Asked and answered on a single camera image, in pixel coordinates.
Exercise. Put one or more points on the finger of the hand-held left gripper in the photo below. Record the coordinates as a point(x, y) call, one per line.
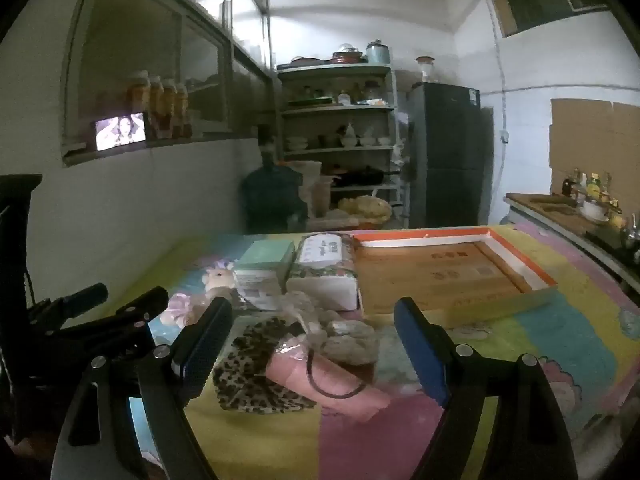
point(80, 297)
point(140, 307)

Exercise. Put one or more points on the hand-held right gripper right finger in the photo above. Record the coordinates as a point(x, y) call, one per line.
point(420, 355)

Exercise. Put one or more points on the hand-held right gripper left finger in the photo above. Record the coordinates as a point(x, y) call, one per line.
point(202, 345)

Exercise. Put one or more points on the leopard print scrunchie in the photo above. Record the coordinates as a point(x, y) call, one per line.
point(245, 380)

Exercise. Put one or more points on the white floral scrunchie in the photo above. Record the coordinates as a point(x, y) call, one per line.
point(350, 342)

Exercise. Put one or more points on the orange rimmed cardboard box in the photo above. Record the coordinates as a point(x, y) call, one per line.
point(435, 275)

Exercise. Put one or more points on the pink cloth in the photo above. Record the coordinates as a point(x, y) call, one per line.
point(340, 385)

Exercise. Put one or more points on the clear plastic bags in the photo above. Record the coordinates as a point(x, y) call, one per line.
point(300, 312)

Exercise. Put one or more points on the dark wooden furniture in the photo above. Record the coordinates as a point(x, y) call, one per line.
point(17, 220)

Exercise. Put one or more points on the green and white box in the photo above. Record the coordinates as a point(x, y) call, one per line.
point(262, 255)

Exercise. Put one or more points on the floral tissue pack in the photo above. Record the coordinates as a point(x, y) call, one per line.
point(325, 280)

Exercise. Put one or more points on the yellow bag of food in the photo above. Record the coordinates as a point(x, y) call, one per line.
point(364, 208)

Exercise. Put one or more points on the large water jug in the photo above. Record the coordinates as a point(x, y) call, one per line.
point(272, 195)

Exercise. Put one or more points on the phone with lit screen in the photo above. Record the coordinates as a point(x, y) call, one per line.
point(120, 131)

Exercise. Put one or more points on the kitchen counter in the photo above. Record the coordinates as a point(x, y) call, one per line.
point(545, 215)

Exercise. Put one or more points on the black pan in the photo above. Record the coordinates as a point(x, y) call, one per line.
point(362, 176)

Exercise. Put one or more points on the white sacks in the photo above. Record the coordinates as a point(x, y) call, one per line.
point(312, 185)

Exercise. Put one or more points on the dark grey fridge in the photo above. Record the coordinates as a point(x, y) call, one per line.
point(450, 160)

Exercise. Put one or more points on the white bowl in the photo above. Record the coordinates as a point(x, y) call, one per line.
point(595, 211)

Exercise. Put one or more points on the group of white bowls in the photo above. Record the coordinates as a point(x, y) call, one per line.
point(350, 137)

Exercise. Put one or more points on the row of condiment bottles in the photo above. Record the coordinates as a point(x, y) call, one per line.
point(592, 185)

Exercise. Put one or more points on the metal kettle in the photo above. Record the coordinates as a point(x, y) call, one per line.
point(631, 232)

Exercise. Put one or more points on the interior glass window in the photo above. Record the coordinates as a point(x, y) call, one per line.
point(150, 50)

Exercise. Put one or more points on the white metal shelf rack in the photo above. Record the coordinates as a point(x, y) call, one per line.
point(335, 109)

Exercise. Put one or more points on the group of glass jars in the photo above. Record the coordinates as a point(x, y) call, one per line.
point(345, 96)

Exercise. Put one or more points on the glass jar with lid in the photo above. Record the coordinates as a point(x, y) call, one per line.
point(425, 67)

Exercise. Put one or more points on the teal pot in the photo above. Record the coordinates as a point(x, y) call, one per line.
point(378, 52)

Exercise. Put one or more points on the stacked red pans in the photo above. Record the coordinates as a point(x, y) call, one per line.
point(348, 55)

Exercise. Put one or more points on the cardboard wall sheets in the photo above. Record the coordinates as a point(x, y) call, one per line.
point(590, 135)

